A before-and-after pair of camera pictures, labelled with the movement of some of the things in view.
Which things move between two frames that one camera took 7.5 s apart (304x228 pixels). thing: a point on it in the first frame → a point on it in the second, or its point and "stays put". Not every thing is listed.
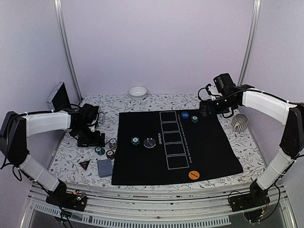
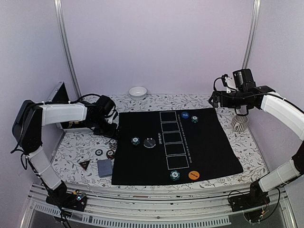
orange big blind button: (194, 175) stays put
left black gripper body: (85, 137) → (101, 128)
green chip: (194, 118) stays put
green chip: (135, 140) stays put
